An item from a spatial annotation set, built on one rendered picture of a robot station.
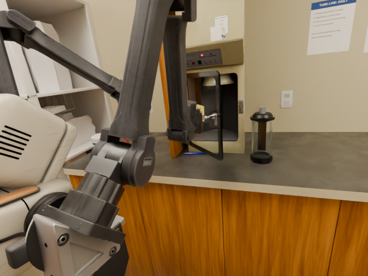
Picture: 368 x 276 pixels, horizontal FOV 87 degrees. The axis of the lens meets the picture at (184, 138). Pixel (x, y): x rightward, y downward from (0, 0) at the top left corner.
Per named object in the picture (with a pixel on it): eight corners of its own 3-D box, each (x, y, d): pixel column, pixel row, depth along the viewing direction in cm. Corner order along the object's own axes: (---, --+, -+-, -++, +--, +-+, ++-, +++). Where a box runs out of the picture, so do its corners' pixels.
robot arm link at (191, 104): (165, 137, 67) (188, 142, 65) (165, 105, 63) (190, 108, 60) (178, 127, 78) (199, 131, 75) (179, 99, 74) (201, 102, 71)
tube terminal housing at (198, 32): (198, 138, 140) (188, 16, 116) (245, 138, 130) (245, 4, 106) (188, 151, 118) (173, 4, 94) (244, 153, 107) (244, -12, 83)
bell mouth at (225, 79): (206, 84, 120) (205, 74, 118) (235, 81, 114) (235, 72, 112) (199, 86, 104) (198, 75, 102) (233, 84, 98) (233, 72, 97)
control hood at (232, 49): (180, 69, 103) (178, 49, 100) (244, 62, 93) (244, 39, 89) (172, 70, 93) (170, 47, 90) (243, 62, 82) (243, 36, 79)
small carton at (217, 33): (214, 43, 91) (214, 29, 89) (225, 41, 89) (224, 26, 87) (210, 42, 87) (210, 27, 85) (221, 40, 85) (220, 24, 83)
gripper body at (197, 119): (200, 108, 79) (195, 112, 73) (202, 132, 83) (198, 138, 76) (185, 109, 82) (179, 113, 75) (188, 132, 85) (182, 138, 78)
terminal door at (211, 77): (189, 144, 115) (183, 73, 102) (223, 161, 89) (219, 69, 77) (188, 144, 115) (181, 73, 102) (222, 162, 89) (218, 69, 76)
